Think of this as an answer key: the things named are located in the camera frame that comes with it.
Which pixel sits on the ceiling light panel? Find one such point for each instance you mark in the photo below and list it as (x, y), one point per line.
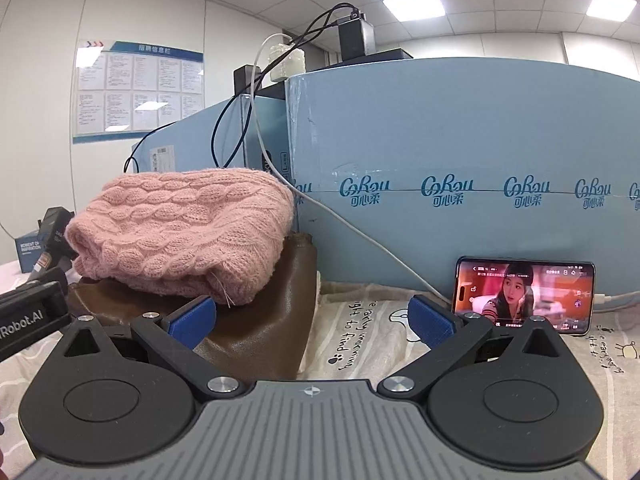
(609, 5)
(412, 6)

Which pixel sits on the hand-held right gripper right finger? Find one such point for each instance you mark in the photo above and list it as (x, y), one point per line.
(431, 322)

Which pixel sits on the small black box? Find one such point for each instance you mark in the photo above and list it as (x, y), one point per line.
(245, 80)

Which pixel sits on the black handheld device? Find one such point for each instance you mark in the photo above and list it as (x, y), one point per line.
(57, 235)

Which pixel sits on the smartphone with lit screen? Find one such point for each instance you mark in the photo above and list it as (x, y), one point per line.
(525, 295)

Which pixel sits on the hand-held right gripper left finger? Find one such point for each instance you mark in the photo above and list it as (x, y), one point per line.
(192, 321)

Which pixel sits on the black and silver power adapter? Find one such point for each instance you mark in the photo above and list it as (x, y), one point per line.
(352, 40)

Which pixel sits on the white plastic jar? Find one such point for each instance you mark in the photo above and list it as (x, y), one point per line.
(287, 62)

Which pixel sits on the pink knitted sweater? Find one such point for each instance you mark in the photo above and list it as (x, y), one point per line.
(175, 225)

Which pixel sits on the small blue printed carton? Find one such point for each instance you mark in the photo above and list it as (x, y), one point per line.
(29, 255)

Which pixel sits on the brown leather garment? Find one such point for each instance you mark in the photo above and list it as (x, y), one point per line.
(265, 320)

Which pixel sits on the wall notice board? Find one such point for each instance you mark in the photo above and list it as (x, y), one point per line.
(140, 90)

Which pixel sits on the large light blue cardboard box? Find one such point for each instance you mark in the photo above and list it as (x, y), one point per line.
(450, 135)

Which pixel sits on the dark flat board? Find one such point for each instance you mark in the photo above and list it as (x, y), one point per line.
(380, 55)

